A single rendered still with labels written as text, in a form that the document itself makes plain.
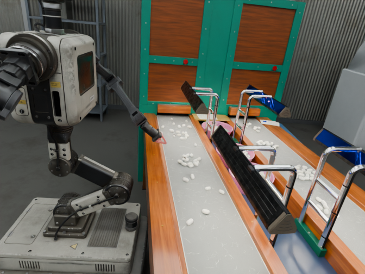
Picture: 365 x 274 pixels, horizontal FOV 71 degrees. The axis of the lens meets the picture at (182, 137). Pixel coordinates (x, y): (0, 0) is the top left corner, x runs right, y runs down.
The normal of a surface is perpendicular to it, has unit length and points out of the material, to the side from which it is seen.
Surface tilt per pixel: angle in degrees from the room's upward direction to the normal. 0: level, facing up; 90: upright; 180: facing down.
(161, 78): 90
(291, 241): 0
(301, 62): 90
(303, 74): 90
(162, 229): 0
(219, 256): 0
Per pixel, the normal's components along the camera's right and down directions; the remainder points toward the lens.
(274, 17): 0.16, 0.42
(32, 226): 0.09, -0.91
